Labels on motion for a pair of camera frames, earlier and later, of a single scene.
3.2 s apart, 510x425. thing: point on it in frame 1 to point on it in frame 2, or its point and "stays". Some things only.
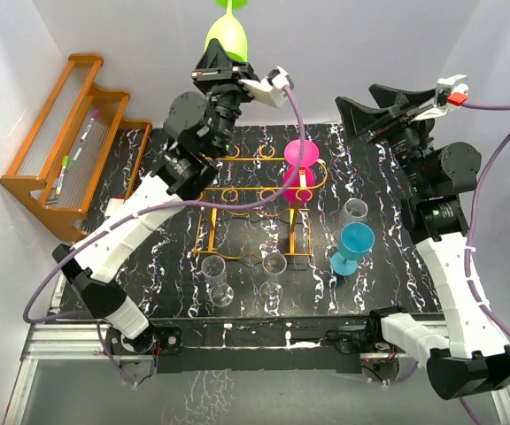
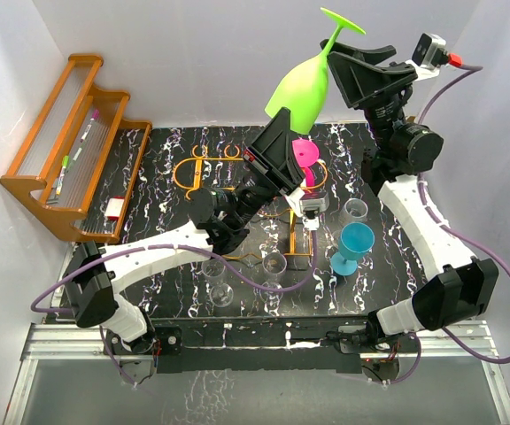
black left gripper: (213, 68) to (272, 150)
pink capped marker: (95, 116) stays
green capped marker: (65, 165) stays
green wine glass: (227, 29) to (304, 92)
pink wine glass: (300, 188) stays
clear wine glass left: (214, 269) stays
